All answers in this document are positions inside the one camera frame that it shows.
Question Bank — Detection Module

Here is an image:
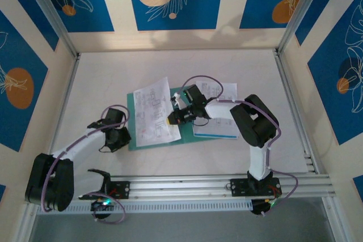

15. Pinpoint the white engineering drawing sheet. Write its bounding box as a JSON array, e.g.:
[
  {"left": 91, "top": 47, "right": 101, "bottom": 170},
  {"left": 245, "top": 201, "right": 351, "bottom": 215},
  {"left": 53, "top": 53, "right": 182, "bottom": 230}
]
[{"left": 195, "top": 81, "right": 238, "bottom": 104}]

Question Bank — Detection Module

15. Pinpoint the aluminium frame post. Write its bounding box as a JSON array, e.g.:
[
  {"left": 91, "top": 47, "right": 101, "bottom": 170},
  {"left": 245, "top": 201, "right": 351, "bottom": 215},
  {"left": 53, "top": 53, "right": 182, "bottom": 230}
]
[
  {"left": 19, "top": 0, "right": 82, "bottom": 59},
  {"left": 275, "top": 0, "right": 326, "bottom": 56}
]

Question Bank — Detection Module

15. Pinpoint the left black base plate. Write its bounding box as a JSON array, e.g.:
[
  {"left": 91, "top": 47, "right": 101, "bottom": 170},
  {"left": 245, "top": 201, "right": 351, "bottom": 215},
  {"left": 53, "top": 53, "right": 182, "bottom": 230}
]
[{"left": 78, "top": 181, "right": 132, "bottom": 200}]

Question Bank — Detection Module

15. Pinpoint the green file folder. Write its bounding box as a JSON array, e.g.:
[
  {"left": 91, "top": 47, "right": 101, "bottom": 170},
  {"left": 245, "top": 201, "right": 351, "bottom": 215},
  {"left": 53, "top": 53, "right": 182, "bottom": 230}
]
[{"left": 126, "top": 84, "right": 196, "bottom": 151}]

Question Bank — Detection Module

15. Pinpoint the aluminium side rail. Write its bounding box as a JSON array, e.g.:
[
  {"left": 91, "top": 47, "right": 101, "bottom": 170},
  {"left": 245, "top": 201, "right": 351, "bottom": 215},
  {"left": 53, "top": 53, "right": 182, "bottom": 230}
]
[
  {"left": 40, "top": 53, "right": 82, "bottom": 180},
  {"left": 273, "top": 50, "right": 320, "bottom": 174}
]

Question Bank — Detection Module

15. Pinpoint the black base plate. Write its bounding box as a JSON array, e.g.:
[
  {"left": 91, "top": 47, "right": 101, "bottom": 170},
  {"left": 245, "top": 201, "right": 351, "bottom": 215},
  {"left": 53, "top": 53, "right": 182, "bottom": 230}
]
[
  {"left": 230, "top": 177, "right": 282, "bottom": 197},
  {"left": 78, "top": 181, "right": 132, "bottom": 200}
]

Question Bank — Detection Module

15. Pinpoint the aluminium frame upright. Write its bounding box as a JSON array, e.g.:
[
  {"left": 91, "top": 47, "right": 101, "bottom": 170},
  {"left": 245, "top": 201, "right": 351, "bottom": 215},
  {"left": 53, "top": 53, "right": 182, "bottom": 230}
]
[
  {"left": 322, "top": 196, "right": 351, "bottom": 242},
  {"left": 12, "top": 202, "right": 39, "bottom": 242}
]

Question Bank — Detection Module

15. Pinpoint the drawing sheet with red stamp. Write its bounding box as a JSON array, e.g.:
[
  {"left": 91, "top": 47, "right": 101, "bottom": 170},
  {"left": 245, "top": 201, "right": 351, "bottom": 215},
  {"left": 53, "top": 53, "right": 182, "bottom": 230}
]
[{"left": 133, "top": 77, "right": 182, "bottom": 148}]

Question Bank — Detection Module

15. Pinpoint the white slotted cable duct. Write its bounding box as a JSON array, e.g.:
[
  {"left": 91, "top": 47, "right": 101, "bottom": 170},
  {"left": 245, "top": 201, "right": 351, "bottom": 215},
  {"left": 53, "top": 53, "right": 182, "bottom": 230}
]
[{"left": 36, "top": 201, "right": 253, "bottom": 215}]

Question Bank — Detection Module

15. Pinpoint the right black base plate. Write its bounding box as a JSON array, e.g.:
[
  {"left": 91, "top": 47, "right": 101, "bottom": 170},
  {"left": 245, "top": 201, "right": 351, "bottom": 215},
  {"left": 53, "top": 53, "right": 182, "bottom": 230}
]
[{"left": 230, "top": 177, "right": 282, "bottom": 197}]

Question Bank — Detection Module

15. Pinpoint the paper sheet with blue border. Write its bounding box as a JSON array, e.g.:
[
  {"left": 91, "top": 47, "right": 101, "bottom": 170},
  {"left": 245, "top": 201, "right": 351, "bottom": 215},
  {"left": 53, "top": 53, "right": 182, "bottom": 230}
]
[{"left": 192, "top": 82, "right": 239, "bottom": 140}]

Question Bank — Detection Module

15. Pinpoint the aluminium cross rail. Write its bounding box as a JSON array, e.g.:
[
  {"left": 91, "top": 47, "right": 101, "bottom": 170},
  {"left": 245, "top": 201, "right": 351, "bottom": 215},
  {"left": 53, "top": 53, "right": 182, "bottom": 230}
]
[{"left": 24, "top": 172, "right": 333, "bottom": 205}]

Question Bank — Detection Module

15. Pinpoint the black arm base controller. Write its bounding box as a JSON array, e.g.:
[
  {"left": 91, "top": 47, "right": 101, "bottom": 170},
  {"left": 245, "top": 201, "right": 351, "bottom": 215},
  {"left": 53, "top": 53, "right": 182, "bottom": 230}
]
[
  {"left": 90, "top": 198, "right": 115, "bottom": 220},
  {"left": 251, "top": 198, "right": 280, "bottom": 217}
]

